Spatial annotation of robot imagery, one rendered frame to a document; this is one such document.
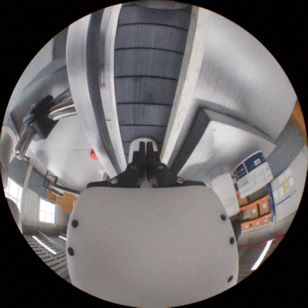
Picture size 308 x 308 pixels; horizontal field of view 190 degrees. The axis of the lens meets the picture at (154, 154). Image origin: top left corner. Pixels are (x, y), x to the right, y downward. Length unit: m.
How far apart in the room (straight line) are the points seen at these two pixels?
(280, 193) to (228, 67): 4.35
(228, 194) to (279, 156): 4.21
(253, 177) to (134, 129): 0.44
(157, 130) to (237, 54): 0.24
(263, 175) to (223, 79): 0.37
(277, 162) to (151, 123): 4.45
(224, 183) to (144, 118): 0.31
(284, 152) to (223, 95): 4.33
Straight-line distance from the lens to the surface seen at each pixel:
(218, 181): 0.36
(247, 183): 0.46
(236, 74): 0.25
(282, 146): 4.53
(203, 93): 0.21
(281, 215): 4.83
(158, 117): 0.15
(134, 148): 0.16
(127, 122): 0.16
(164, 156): 0.16
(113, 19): 0.15
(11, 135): 0.69
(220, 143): 0.25
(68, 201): 2.04
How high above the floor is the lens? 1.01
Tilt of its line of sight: 36 degrees down
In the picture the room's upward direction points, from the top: 176 degrees clockwise
